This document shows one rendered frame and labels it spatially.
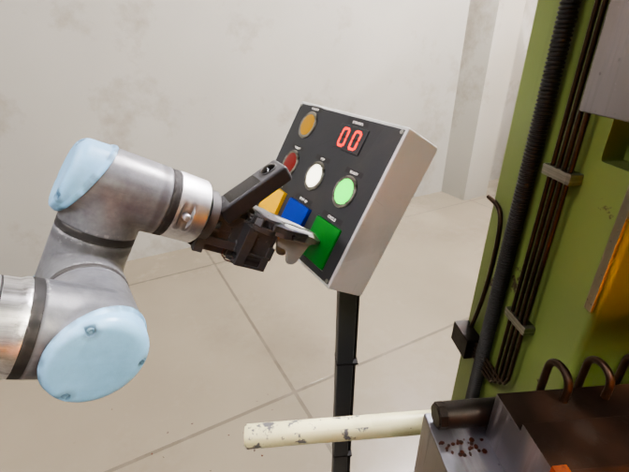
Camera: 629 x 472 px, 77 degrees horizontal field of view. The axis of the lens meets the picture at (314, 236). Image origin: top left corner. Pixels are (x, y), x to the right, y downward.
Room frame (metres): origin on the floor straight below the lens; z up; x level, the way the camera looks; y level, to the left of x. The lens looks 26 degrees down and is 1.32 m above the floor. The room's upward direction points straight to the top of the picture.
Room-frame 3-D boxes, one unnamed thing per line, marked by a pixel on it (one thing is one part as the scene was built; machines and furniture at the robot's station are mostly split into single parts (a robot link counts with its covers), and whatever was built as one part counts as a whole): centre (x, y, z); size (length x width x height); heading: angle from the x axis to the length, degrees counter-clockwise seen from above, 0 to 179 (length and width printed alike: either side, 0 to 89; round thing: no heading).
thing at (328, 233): (0.60, -0.01, 1.00); 0.07 x 0.05 x 0.07; 30
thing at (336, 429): (0.54, -0.08, 0.62); 0.44 x 0.05 x 0.05; 95
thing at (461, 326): (0.59, -0.29, 0.80); 0.06 x 0.03 x 0.04; 5
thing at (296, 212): (0.69, 0.04, 1.01); 0.07 x 0.05 x 0.07; 30
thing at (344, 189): (0.63, -0.05, 1.09); 0.05 x 0.03 x 0.04; 5
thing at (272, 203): (0.78, 0.09, 1.01); 0.07 x 0.05 x 0.07; 30
